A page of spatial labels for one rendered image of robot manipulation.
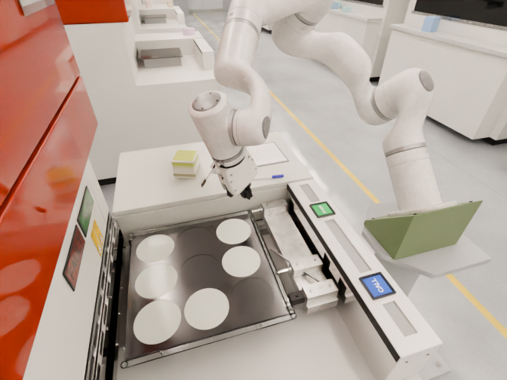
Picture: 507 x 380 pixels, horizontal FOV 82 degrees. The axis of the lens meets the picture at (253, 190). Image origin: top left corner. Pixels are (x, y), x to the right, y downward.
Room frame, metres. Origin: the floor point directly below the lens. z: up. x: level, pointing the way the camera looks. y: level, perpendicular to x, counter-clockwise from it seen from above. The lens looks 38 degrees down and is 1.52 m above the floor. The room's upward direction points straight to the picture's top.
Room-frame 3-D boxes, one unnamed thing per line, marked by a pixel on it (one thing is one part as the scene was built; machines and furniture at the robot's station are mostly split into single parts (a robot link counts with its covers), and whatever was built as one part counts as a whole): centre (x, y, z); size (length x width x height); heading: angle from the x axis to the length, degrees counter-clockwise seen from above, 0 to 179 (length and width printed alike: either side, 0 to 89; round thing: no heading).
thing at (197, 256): (0.47, 0.14, 0.90); 0.34 x 0.34 x 0.01; 16
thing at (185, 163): (0.81, 0.22, 1.00); 0.07 x 0.07 x 0.07; 86
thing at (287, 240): (0.56, -0.11, 0.87); 0.36 x 0.08 x 0.03; 16
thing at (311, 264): (0.48, -0.14, 0.89); 0.08 x 0.03 x 0.03; 106
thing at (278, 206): (0.72, -0.07, 0.89); 0.08 x 0.03 x 0.03; 106
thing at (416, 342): (0.51, -0.23, 0.89); 0.55 x 0.09 x 0.14; 16
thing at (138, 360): (0.30, 0.08, 0.90); 0.37 x 0.01 x 0.01; 106
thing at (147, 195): (0.87, 0.15, 0.89); 0.62 x 0.35 x 0.14; 106
